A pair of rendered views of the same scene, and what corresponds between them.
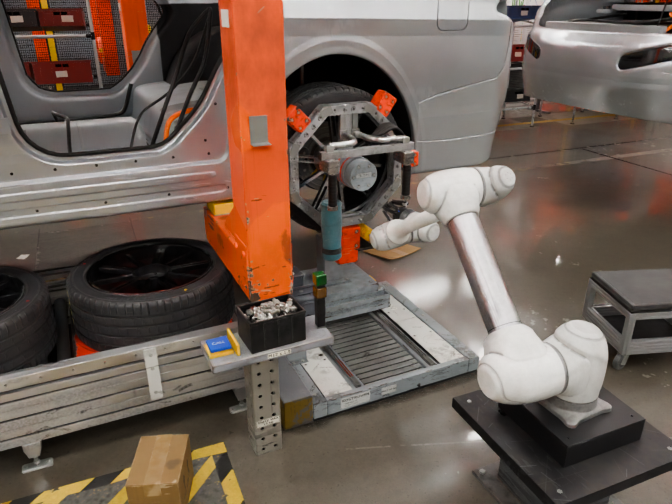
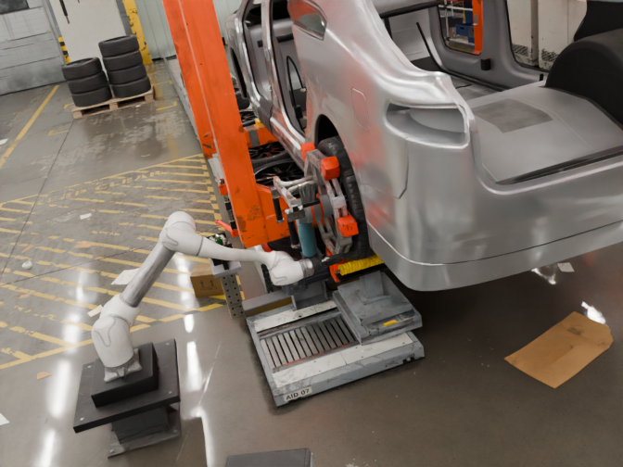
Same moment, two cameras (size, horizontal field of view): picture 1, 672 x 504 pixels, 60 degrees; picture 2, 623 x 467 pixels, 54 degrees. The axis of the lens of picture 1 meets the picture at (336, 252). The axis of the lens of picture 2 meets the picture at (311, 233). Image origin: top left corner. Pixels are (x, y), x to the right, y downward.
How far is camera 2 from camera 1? 4.31 m
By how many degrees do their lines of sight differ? 91
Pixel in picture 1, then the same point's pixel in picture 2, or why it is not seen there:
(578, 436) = (97, 364)
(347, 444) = (223, 341)
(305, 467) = (213, 327)
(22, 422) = not seen: hidden behind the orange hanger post
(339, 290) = (349, 300)
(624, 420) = (95, 385)
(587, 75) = not seen: outside the picture
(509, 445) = not seen: hidden behind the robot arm
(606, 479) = (83, 384)
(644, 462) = (82, 403)
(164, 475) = (196, 272)
